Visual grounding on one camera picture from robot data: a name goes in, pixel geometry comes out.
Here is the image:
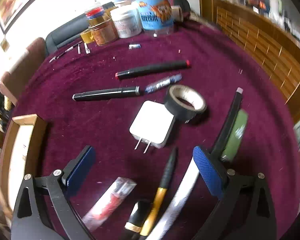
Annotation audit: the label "white USB wall charger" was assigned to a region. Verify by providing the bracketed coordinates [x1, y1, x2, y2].
[129, 100, 175, 153]

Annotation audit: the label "black electrical tape roll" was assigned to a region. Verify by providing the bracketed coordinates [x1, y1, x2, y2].
[164, 85, 206, 123]

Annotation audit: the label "black marker with red ends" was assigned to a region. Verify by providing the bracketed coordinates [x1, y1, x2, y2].
[115, 60, 191, 80]

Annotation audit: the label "black pen with white tip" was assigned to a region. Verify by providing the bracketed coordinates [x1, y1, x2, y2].
[211, 87, 243, 158]

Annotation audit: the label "green lighter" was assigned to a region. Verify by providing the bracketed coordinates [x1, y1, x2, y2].
[221, 109, 248, 162]

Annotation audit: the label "red item in clear wrapper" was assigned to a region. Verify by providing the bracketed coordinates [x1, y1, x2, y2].
[82, 177, 137, 232]

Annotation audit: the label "black and gold pen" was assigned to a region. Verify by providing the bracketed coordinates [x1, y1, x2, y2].
[139, 147, 178, 239]

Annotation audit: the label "black and gold lipstick tube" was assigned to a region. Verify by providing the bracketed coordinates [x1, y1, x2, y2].
[119, 199, 152, 240]

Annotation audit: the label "purple table cloth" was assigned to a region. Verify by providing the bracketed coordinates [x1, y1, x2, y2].
[13, 22, 300, 239]

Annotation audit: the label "black marker pen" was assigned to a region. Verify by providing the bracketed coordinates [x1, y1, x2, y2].
[72, 86, 140, 102]

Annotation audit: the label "blue patterned small pen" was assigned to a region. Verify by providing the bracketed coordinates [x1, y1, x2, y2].
[144, 74, 182, 94]

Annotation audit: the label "brown chair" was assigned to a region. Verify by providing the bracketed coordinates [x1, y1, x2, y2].
[0, 37, 46, 105]

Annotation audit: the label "black pen at far edge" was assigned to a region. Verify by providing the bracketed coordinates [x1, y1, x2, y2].
[56, 41, 82, 59]

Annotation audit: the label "small blue battery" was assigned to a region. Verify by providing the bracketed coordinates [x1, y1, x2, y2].
[129, 44, 141, 50]

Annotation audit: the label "yellow tape roll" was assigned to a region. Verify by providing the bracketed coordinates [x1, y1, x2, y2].
[80, 29, 94, 44]

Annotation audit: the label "orange label jar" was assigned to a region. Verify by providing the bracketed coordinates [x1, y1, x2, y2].
[89, 18, 119, 46]

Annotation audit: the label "black leather sofa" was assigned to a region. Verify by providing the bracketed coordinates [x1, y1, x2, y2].
[45, 2, 115, 55]

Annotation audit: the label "red lid gold jar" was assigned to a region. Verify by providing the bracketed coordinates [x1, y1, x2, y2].
[85, 7, 110, 27]

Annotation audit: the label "white plastic jar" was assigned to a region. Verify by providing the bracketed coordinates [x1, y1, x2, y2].
[110, 4, 142, 38]

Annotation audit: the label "wooden cabinet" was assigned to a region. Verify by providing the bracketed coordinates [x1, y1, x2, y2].
[199, 0, 300, 122]

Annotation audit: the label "blue snack jar pink lid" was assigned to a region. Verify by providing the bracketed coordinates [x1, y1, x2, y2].
[135, 0, 173, 37]

